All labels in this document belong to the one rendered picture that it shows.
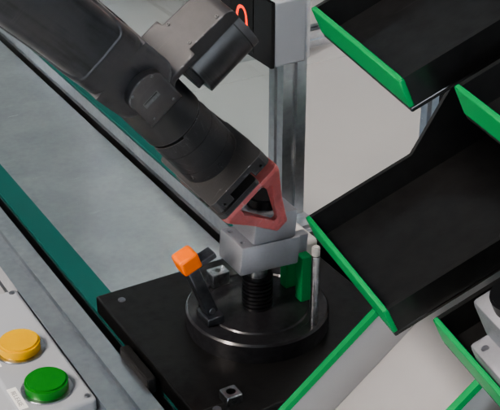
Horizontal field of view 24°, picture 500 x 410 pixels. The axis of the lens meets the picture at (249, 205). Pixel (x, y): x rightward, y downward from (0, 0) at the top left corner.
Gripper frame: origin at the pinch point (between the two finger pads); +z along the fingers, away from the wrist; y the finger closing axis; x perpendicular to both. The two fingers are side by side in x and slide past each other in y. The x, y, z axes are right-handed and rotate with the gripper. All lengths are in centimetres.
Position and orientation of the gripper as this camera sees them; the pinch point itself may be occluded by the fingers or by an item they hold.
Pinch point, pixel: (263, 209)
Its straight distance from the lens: 110.8
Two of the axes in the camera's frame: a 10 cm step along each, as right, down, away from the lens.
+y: -4.9, -4.3, 7.6
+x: -6.8, 7.3, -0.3
